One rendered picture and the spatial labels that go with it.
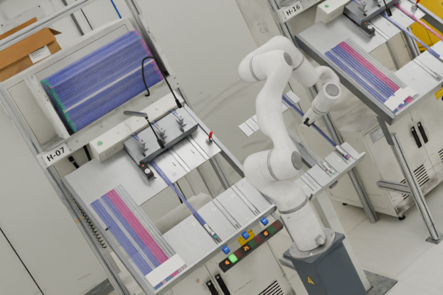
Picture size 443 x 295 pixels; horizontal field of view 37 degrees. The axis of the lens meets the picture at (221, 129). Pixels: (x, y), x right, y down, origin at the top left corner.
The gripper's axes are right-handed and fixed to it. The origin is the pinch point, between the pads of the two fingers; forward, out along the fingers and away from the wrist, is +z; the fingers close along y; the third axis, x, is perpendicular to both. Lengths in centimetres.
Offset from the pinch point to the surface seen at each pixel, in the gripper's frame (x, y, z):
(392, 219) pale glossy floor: 62, -44, 78
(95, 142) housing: -54, 82, 18
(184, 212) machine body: -15, 49, 85
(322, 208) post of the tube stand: 33.7, 13.7, 21.9
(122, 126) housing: -53, 67, 17
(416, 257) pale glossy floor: 82, -21, 45
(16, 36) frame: -108, 87, -5
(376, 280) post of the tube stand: 78, 3, 50
